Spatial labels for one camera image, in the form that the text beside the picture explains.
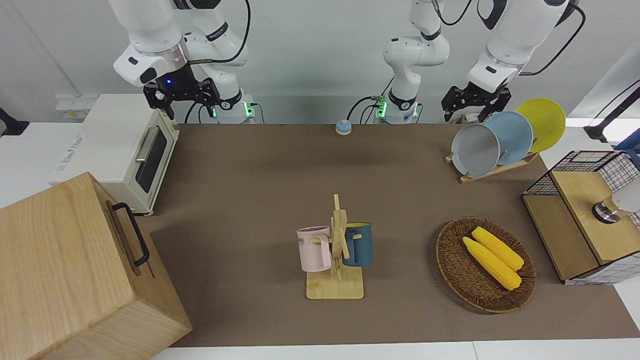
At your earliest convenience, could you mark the white toaster oven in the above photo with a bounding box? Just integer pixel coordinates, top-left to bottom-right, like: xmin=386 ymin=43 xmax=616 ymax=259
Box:
xmin=49 ymin=93 xmax=181 ymax=217

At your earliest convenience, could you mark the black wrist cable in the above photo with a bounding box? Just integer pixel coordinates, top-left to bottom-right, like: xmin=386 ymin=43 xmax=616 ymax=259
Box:
xmin=517 ymin=2 xmax=587 ymax=78
xmin=187 ymin=0 xmax=251 ymax=66

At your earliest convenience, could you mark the teal mug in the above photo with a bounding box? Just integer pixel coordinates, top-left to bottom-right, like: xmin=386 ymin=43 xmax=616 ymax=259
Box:
xmin=342 ymin=222 xmax=374 ymax=268

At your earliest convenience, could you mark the gray ceramic plate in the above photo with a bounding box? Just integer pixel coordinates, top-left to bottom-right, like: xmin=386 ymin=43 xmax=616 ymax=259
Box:
xmin=451 ymin=123 xmax=501 ymax=179

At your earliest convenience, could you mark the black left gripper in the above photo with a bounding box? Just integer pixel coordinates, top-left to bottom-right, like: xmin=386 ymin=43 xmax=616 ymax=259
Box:
xmin=441 ymin=81 xmax=512 ymax=124

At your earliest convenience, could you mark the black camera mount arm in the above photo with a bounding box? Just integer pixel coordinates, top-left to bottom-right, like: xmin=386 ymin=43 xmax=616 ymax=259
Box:
xmin=583 ymin=79 xmax=640 ymax=144
xmin=0 ymin=106 xmax=30 ymax=137

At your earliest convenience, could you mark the brown wicker basket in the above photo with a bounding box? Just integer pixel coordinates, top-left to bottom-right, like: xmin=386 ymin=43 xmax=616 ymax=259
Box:
xmin=435 ymin=216 xmax=538 ymax=315

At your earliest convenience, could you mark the wooden shelf board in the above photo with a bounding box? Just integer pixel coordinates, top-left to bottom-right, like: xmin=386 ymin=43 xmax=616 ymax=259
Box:
xmin=550 ymin=170 xmax=640 ymax=266

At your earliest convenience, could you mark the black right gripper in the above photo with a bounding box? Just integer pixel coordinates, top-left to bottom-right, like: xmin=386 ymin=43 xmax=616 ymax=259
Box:
xmin=143 ymin=63 xmax=222 ymax=121

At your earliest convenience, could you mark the wooden plate rack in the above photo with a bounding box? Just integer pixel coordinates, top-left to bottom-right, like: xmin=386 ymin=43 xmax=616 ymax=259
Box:
xmin=444 ymin=149 xmax=541 ymax=185

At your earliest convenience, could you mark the light blue plate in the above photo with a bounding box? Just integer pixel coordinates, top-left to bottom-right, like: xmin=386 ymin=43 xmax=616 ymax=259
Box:
xmin=483 ymin=110 xmax=535 ymax=166

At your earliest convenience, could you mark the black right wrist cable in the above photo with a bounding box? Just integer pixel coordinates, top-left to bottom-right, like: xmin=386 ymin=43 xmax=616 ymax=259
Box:
xmin=187 ymin=0 xmax=251 ymax=66

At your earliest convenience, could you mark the large wooden box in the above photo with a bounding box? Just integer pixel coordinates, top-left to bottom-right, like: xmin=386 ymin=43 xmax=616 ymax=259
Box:
xmin=0 ymin=171 xmax=194 ymax=360

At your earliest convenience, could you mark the white wall socket strip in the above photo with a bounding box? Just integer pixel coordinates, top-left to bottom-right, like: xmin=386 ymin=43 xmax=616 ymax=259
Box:
xmin=54 ymin=94 xmax=99 ymax=121

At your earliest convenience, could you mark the wooden mug tree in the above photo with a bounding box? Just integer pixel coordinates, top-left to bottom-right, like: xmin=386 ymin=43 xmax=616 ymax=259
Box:
xmin=305 ymin=193 xmax=365 ymax=301

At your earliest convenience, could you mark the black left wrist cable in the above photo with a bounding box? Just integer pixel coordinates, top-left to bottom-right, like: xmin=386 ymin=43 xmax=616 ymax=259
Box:
xmin=517 ymin=2 xmax=587 ymax=78

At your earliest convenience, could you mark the black box handle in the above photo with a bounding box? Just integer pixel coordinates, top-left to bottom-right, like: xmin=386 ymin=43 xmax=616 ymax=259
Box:
xmin=111 ymin=201 xmax=151 ymax=268

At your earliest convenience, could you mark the pink mug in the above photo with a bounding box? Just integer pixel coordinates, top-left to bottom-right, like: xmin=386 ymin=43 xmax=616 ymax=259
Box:
xmin=296 ymin=225 xmax=334 ymax=274

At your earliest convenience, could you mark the yellow plate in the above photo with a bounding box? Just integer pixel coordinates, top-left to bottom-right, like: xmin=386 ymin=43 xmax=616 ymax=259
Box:
xmin=515 ymin=97 xmax=567 ymax=154

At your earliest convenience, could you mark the yellow corn cob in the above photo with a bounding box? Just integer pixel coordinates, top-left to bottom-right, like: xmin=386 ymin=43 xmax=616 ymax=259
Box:
xmin=471 ymin=226 xmax=525 ymax=272
xmin=462 ymin=236 xmax=523 ymax=291

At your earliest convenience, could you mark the black wire basket grid fabric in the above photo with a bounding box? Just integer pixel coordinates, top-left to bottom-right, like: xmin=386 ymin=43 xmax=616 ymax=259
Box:
xmin=521 ymin=149 xmax=640 ymax=286

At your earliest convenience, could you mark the brown table mat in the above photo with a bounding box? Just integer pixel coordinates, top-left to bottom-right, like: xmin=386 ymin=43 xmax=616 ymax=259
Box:
xmin=149 ymin=122 xmax=640 ymax=349

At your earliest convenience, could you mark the black base power cable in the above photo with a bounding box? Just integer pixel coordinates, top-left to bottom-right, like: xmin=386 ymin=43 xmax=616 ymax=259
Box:
xmin=346 ymin=94 xmax=382 ymax=125

